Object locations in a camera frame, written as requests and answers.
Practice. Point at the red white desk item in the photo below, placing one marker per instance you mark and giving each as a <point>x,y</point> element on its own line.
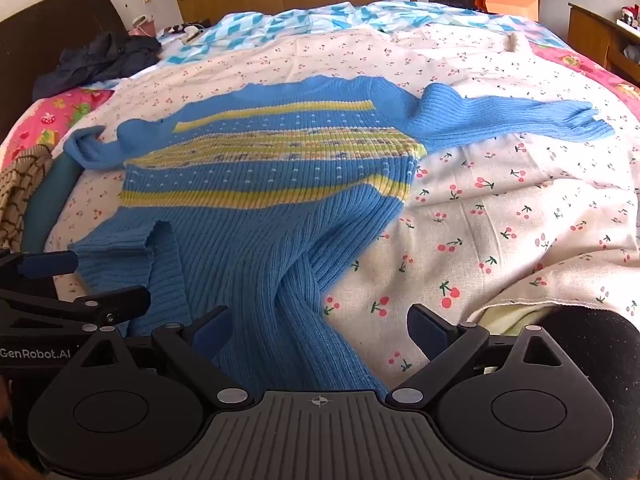
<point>629,15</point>

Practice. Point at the cherry print bed sheet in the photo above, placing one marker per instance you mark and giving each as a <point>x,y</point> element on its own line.
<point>500,200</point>

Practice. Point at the blue yellow striped knit sweater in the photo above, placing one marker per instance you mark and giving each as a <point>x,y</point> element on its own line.
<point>250,235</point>

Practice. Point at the dark cloth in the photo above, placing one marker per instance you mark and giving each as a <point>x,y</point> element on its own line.
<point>605,350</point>

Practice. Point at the pale yellow cloth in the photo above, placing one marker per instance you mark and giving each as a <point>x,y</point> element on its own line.
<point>510,319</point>

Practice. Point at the dark navy clothes pile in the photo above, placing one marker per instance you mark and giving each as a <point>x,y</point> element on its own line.
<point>100,60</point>

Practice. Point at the brown knit cloth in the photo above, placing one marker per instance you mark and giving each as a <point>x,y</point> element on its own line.
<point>22,195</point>

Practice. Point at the orange bag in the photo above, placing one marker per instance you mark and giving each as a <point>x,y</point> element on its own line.
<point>507,5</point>

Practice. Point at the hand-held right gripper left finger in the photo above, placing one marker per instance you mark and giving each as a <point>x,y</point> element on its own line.
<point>211,332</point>

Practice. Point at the pink bag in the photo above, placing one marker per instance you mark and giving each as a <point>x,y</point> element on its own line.
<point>145,26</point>

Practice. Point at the black and white cloth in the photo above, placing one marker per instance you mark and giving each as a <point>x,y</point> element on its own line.
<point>185,32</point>

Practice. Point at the blue white diamond quilt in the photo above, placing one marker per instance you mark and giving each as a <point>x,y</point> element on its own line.
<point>250,30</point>

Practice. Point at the dark wooden headboard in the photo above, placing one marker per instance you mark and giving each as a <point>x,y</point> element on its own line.
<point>40,30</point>

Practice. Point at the pink cartoon print sheet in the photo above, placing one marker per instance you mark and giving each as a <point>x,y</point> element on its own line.
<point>55,115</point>

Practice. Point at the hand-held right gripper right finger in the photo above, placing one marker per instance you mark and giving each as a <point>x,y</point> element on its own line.
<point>426,332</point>

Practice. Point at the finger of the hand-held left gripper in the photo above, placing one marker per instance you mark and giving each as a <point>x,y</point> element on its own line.
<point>45,263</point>
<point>100,301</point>

